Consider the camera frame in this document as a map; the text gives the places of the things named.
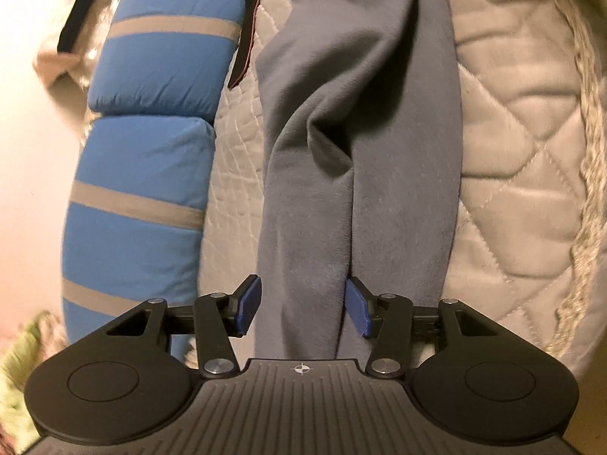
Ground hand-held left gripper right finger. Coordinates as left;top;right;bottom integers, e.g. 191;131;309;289
346;277;504;381

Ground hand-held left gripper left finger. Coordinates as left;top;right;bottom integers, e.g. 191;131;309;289
103;274;263;380

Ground grey-blue fleece pants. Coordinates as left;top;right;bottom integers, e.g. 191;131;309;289
255;0;464;362

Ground blue grey-striped pillow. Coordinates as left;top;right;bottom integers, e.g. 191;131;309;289
61;116;217;343
88;0;248;118

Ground grey quilted bedspread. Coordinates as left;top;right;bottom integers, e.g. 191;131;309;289
195;0;607;376

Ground light green cloth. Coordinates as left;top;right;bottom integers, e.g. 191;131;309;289
0;310;70;442

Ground black belt with red edge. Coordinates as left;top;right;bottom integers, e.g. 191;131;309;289
226;0;260;89

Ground dark blue cushion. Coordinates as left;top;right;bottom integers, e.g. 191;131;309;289
56;0;120;54

